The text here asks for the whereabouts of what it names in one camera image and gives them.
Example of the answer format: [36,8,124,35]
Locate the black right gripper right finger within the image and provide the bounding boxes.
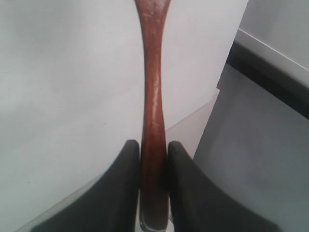
[168,141,281,232]

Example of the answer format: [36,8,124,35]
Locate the brown wooden spoon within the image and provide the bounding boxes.
[135,0,170,232]

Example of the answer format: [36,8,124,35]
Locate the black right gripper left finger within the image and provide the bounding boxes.
[32,140,140,232]

